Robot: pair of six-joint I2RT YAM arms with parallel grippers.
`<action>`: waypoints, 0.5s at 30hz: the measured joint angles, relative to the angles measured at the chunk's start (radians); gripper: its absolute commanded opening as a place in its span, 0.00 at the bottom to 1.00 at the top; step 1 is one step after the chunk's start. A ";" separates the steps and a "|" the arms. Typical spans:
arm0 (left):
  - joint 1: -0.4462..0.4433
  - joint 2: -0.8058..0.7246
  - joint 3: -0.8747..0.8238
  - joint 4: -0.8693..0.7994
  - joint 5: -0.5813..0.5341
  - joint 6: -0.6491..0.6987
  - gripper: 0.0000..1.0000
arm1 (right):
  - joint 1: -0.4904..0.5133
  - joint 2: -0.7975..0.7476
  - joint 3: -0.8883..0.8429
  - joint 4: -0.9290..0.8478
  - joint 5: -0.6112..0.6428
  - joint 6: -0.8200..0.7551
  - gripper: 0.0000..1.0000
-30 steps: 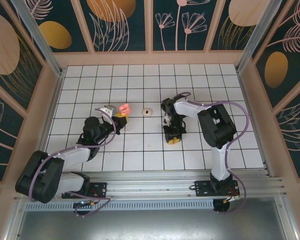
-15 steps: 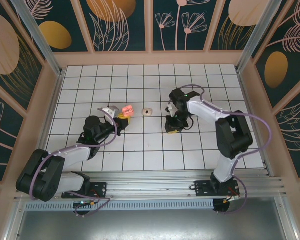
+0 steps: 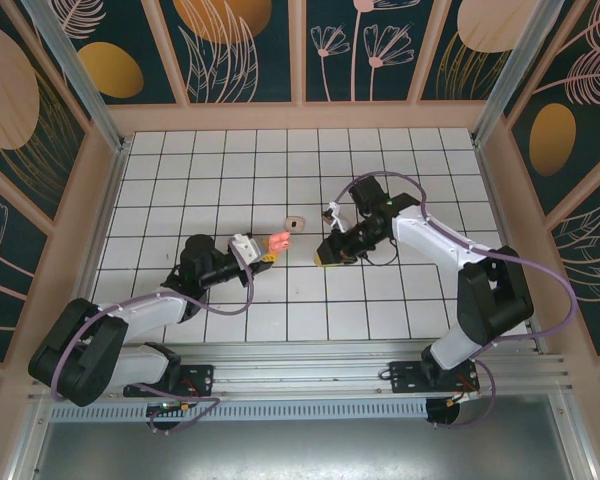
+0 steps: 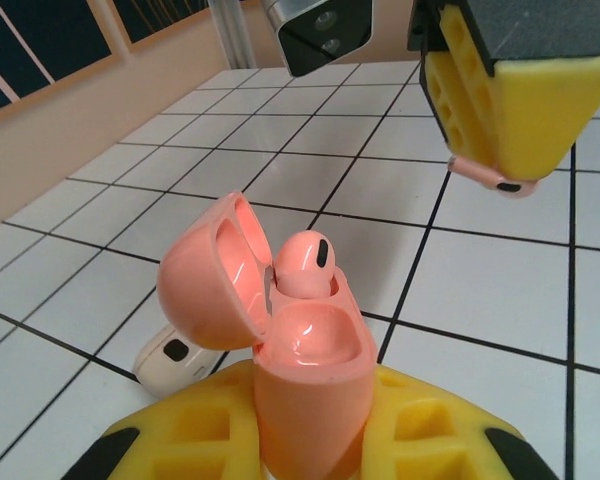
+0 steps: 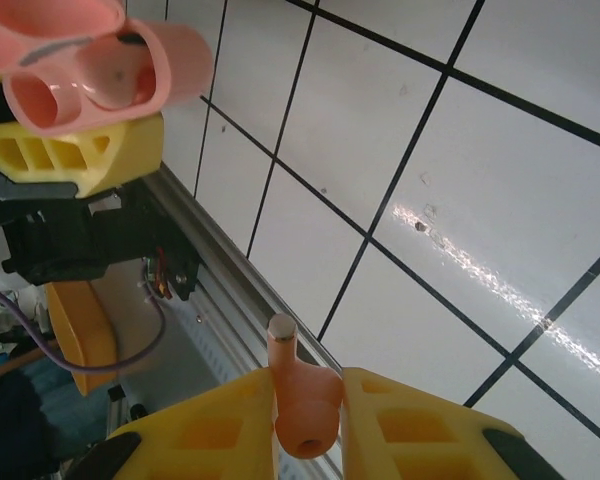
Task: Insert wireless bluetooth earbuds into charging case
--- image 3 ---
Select cream earbud charging case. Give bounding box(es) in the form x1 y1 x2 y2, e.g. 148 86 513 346
268 230 293 254

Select small electronics board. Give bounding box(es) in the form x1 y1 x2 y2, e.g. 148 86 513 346
146 399 196 419

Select grey metal base sheet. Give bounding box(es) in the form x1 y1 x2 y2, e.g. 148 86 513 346
27 418 579 480

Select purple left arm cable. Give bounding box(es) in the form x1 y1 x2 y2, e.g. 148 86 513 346
49 249 256 437

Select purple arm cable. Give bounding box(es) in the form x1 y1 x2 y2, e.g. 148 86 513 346
332 171 580 432
49 249 256 437

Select aluminium mounting rail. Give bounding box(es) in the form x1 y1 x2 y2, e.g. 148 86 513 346
29 342 566 402

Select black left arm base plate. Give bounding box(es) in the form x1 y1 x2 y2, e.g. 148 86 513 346
123 364 216 399

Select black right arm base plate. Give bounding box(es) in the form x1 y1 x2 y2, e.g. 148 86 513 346
388 360 481 397

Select slotted grey cable duct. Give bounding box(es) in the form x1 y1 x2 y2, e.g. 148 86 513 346
49 398 430 422

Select aluminium corner post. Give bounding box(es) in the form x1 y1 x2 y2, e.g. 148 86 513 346
20 0 131 154
471 0 566 149

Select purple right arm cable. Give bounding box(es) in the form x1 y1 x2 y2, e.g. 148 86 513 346
332 171 580 432

